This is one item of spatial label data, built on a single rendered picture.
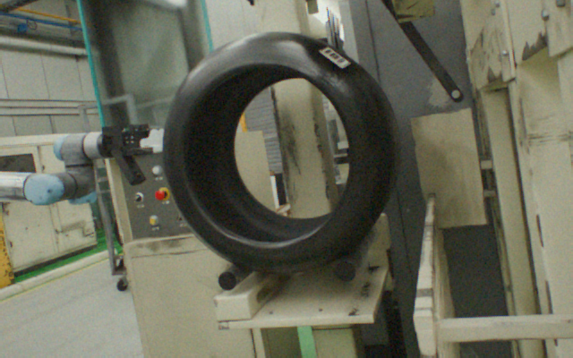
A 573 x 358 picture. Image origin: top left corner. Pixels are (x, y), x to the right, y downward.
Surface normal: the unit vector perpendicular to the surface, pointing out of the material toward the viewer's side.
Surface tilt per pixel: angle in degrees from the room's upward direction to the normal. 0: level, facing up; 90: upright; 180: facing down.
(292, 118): 90
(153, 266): 90
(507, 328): 90
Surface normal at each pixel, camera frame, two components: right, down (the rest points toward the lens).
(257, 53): -0.30, -0.08
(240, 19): -0.37, 0.12
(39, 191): -0.16, 0.09
